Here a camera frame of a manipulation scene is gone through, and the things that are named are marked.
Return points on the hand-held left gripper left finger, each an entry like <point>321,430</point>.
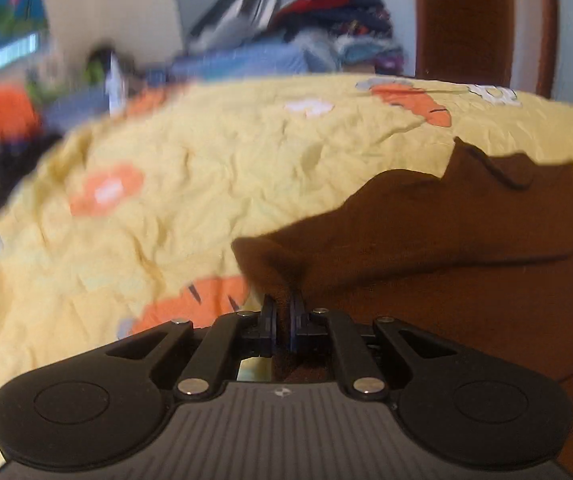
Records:
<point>269,327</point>

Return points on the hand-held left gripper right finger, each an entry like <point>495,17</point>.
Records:
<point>294,327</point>

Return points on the brown knit sweater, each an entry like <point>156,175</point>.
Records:
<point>441,240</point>

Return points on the pile of clothes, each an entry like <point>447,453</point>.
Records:
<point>316,5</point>

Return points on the yellow printed bed sheet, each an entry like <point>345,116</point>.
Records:
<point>206,170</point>

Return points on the light blue quilt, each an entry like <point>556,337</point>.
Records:
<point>246,62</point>

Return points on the white bottle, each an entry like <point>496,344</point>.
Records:
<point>115,85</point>

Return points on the dark cloth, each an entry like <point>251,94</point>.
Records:
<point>21,160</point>

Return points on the grey board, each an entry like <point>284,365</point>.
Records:
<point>191,10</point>

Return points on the orange cloth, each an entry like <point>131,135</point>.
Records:
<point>4,112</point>

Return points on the brown wooden door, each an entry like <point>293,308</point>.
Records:
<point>466,20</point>

